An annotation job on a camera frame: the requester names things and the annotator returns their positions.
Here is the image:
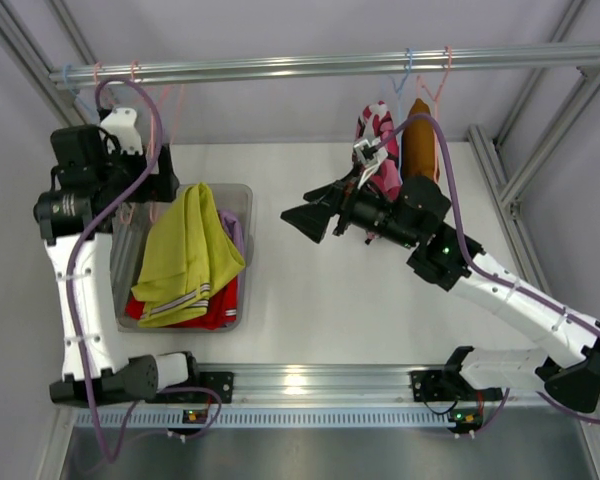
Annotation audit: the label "pink hanger of red trousers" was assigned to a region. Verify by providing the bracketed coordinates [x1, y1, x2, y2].
[92, 61, 136, 226]

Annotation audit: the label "pink hanger of yellow trousers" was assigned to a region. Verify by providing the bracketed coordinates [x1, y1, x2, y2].
[130, 60, 185, 223]

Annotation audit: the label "yellow-green trousers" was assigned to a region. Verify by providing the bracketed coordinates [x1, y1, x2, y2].
[127, 183, 246, 328]

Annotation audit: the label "lilac trousers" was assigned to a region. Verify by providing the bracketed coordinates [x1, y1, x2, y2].
[218, 209, 245, 257]

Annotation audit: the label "red trousers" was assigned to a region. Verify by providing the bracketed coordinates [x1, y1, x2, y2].
[123, 278, 238, 331]

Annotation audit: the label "light blue hanger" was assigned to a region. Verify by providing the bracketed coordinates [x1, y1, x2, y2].
[61, 63, 100, 124]

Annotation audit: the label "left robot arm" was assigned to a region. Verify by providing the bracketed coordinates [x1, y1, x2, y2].
[33, 124, 199, 408]

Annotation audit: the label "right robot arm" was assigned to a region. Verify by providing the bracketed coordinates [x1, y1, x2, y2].
[281, 176, 600, 414]

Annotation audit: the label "brown trousers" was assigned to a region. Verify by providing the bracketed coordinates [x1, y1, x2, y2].
[400, 118, 439, 183]

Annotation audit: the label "floral pink trousers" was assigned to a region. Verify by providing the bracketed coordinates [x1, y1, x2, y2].
[355, 101, 402, 202]

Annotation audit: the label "blue hanger of floral trousers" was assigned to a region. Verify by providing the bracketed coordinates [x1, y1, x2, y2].
[390, 48, 413, 176]

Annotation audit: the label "pink hanger of brown trousers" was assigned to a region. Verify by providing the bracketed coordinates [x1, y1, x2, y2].
[416, 45, 453, 182]

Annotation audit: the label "transparent plastic bin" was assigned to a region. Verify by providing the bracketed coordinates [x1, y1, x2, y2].
[110, 183, 254, 334]

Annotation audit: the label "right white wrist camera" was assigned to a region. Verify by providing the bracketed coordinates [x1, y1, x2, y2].
[353, 138, 388, 190]

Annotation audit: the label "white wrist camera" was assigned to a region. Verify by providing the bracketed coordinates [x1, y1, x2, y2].
[353, 138, 388, 190]
[100, 107, 144, 155]

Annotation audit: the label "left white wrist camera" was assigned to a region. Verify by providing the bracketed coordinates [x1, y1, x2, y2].
[100, 107, 144, 155]

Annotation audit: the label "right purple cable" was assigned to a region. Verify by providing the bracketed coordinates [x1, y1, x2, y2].
[369, 112, 600, 427]

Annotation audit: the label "purple cable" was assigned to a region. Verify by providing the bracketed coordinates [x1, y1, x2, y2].
[64, 76, 224, 464]
[369, 112, 600, 427]

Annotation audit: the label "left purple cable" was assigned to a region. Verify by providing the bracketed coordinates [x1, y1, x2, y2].
[64, 76, 224, 464]

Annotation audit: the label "aluminium hanging rail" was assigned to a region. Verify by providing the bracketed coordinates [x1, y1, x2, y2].
[49, 42, 600, 90]

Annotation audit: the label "right aluminium frame post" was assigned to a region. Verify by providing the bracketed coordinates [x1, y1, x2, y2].
[467, 1, 600, 219]

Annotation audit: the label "aluminium frame post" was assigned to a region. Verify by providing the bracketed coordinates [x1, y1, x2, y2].
[467, 1, 600, 219]
[0, 0, 167, 151]

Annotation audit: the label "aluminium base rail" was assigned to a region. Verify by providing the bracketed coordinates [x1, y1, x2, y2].
[54, 362, 597, 407]

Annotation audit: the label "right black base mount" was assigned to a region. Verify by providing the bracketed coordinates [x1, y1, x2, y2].
[409, 369, 457, 403]

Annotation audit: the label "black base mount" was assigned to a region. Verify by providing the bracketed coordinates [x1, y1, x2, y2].
[409, 369, 457, 403]
[199, 371, 235, 404]

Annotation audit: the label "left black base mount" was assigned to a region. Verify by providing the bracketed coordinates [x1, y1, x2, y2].
[199, 371, 235, 404]

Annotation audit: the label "left aluminium frame post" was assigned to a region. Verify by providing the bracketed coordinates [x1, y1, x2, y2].
[0, 0, 167, 151]

